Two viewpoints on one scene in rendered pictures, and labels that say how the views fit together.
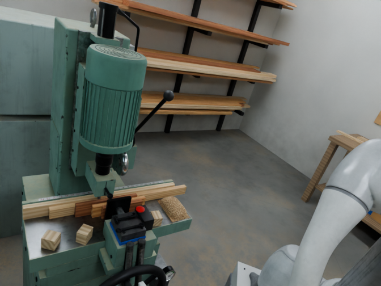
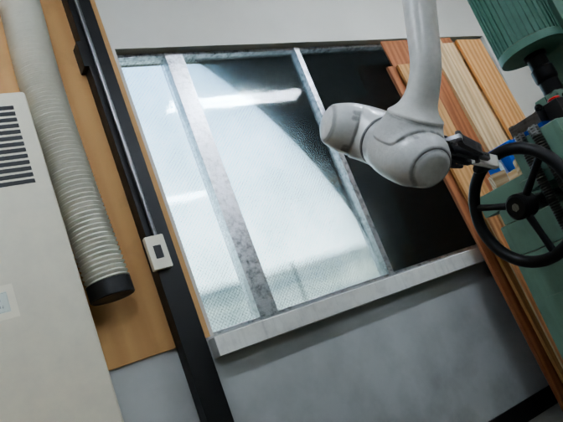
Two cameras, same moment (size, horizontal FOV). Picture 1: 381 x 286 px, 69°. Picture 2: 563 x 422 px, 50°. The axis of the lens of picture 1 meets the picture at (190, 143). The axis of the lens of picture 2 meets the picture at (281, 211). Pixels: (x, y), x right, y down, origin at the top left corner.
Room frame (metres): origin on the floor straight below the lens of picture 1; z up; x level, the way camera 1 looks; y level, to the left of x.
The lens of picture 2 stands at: (0.19, -1.36, 0.69)
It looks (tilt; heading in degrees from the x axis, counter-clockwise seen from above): 13 degrees up; 95
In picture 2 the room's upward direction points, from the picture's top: 21 degrees counter-clockwise
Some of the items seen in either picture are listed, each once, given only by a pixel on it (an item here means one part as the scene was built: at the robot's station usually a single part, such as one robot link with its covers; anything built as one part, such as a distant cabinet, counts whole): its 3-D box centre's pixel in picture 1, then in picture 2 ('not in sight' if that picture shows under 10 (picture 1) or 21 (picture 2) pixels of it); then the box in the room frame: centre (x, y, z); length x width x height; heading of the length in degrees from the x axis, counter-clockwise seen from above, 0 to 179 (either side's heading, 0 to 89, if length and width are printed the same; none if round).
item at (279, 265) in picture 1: (288, 273); not in sight; (0.82, -0.51, 0.86); 0.18 x 0.16 x 0.22; 56
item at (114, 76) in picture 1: (111, 100); (508, 7); (0.83, 0.28, 1.35); 0.18 x 0.18 x 0.31
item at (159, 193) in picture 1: (126, 199); not in sight; (0.91, 0.19, 0.92); 0.58 x 0.02 x 0.04; 130
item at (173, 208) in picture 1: (174, 205); not in sight; (0.96, -0.01, 0.92); 0.14 x 0.09 x 0.04; 40
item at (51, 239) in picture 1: (51, 240); (498, 180); (0.62, 0.34, 0.92); 0.04 x 0.04 x 0.04; 2
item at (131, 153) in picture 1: (123, 154); not in sight; (1.08, 0.28, 1.02); 0.09 x 0.07 x 0.12; 130
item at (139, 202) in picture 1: (122, 208); not in sight; (0.84, 0.19, 0.93); 0.16 x 0.02 x 0.05; 130
